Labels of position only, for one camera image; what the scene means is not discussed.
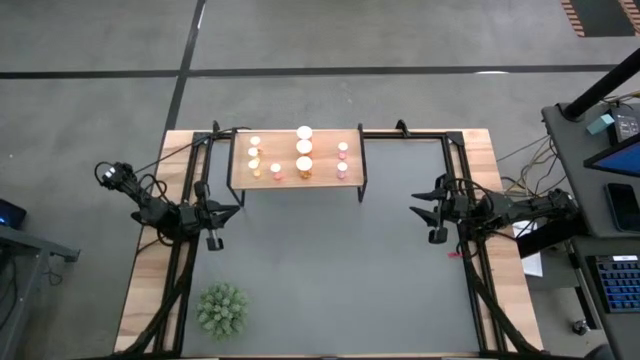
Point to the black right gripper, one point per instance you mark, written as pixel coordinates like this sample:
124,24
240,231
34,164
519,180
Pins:
457,207

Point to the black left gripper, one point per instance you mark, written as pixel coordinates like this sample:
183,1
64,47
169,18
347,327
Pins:
192,217

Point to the orange medicine bottle white cap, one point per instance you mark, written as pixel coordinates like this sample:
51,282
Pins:
304,146
304,132
304,164

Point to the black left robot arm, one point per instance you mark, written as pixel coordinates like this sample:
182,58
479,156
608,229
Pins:
150,207

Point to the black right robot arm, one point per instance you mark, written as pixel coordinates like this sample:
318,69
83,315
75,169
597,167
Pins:
525,205

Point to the green artificial plant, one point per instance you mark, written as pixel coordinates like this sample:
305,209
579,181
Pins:
221,310

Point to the white paper sheet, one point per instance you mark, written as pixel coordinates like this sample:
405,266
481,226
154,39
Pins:
532,262

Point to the grey side desk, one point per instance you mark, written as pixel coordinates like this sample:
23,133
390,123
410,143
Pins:
575,165

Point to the teal small box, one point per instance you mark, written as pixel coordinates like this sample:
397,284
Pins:
600,124

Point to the black smartphone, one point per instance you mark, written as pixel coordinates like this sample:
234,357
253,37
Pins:
622,205

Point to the grey desk with legs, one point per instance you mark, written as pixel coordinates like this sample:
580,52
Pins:
30,242

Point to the black caster wheel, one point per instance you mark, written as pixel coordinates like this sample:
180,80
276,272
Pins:
580,327

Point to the monitor with blue screen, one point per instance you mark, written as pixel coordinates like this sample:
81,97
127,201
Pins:
622,160

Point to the black keyboard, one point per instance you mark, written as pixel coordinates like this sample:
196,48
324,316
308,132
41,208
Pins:
617,285

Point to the dark device with blue light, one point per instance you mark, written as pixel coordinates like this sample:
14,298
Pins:
11,215

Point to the black electronic device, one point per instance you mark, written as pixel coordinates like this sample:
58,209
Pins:
625,125

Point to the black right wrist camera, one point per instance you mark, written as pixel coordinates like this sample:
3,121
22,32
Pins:
437,236

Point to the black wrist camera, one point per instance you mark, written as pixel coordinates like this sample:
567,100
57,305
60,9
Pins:
215,244
437,236

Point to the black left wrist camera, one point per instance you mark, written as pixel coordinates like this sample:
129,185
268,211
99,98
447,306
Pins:
215,244

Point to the wooden shelf with black frame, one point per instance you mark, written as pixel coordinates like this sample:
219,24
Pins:
285,150

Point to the black aluminium rig frame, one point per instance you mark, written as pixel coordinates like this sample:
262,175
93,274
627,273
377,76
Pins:
176,300

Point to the black round post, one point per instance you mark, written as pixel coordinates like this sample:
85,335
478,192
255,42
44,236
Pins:
600,87

